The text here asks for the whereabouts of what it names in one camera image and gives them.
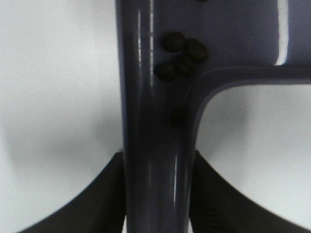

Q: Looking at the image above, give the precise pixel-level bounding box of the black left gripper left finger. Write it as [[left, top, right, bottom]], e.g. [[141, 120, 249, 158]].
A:
[[24, 152, 126, 233]]

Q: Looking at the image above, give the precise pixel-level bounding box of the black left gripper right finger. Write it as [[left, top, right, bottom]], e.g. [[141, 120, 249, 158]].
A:
[[190, 151, 309, 233]]

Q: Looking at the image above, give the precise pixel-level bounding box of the pile of coffee beans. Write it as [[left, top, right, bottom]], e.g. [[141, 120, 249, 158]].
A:
[[153, 0, 209, 128]]

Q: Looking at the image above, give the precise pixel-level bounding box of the grey plastic dustpan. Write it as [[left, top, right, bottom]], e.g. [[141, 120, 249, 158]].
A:
[[116, 0, 311, 233]]

